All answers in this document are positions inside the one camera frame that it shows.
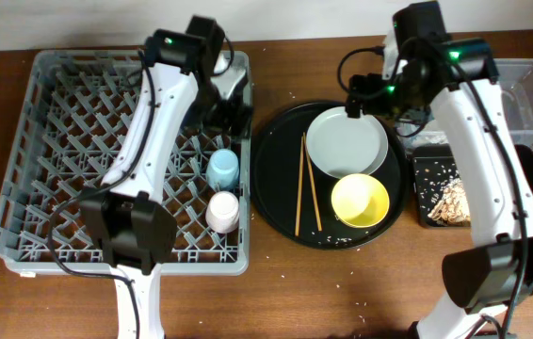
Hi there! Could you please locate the clear plastic bin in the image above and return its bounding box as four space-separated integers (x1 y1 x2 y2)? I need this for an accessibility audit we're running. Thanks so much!
392 57 533 152

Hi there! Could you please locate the light blue cup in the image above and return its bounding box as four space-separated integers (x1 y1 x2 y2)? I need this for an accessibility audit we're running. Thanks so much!
206 149 239 191

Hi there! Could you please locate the left wooden chopstick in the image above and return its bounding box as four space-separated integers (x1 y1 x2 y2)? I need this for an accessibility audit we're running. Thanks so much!
294 137 305 237

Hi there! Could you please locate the food scraps pile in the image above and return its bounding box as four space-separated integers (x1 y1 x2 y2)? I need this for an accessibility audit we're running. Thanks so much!
428 178 471 227

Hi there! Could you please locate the grey dishwasher rack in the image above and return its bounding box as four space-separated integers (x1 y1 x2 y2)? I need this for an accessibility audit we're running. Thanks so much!
0 50 250 278

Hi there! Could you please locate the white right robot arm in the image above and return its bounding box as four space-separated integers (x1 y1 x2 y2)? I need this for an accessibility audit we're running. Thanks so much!
342 1 533 338

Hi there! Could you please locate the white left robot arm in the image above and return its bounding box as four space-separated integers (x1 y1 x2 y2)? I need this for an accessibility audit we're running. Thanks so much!
79 16 253 338

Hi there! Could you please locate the yellow bowl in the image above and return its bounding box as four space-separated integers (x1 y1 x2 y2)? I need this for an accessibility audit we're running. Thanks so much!
331 173 391 228

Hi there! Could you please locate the wooden chopstick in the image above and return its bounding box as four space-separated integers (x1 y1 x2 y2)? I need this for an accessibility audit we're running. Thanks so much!
294 137 305 237
302 133 323 233

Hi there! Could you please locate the pink cup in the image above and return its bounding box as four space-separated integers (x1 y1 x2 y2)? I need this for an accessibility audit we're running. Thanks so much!
205 191 239 234

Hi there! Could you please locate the grey round plate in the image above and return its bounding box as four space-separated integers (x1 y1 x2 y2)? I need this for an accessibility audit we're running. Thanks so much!
306 106 389 179

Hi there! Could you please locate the right wooden chopstick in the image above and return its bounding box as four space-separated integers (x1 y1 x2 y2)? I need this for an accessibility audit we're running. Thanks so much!
302 133 323 233

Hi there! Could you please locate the black rectangular tray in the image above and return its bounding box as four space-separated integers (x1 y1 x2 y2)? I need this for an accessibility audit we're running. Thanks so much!
411 145 533 229

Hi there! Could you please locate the round black tray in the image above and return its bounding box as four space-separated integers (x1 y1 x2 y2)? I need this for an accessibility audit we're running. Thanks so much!
250 100 411 250

